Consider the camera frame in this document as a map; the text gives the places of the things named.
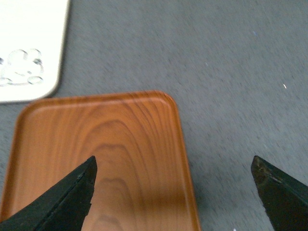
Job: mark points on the brown wooden tray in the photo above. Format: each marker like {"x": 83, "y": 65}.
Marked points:
{"x": 143, "y": 179}

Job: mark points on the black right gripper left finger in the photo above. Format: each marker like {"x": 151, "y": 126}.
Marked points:
{"x": 63, "y": 207}

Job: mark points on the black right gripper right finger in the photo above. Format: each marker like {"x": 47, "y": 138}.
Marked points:
{"x": 284, "y": 198}

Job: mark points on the pink rabbit tray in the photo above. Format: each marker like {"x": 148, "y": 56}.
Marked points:
{"x": 32, "y": 37}

